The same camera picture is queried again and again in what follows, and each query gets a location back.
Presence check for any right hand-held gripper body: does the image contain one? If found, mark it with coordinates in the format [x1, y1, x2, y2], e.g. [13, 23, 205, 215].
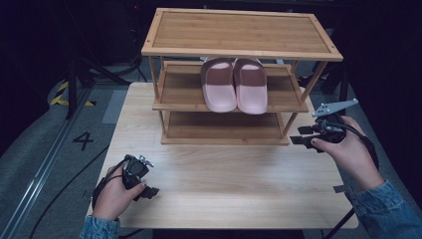
[312, 98, 359, 144]

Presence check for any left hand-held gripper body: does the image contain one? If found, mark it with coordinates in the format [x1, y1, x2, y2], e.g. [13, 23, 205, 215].
[121, 153, 155, 191]

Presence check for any pink slipper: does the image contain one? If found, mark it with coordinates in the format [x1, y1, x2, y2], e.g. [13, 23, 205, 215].
[233, 58, 269, 116]
[199, 57, 238, 114]

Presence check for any wooden shoe rack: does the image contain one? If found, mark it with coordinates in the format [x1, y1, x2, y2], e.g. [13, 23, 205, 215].
[141, 7, 344, 146]

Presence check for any person's left hand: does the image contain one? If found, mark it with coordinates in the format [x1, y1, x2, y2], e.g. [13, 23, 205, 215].
[92, 164, 147, 222]

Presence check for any person's right hand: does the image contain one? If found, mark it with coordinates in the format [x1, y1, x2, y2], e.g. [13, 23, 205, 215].
[311, 116, 386, 192]

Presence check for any black tripod stand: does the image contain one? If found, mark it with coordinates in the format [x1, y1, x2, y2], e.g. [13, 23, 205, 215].
[64, 56, 131, 120]

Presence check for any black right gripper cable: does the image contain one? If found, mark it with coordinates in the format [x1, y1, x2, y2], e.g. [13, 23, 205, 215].
[326, 120, 381, 172]

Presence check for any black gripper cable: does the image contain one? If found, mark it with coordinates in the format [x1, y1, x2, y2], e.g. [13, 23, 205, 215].
[326, 120, 381, 172]
[28, 143, 128, 239]

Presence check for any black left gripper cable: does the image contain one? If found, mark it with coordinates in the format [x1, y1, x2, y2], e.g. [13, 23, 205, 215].
[28, 143, 128, 239]

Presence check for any metal floor rail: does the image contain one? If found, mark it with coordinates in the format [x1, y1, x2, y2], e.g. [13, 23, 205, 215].
[0, 88, 94, 239]

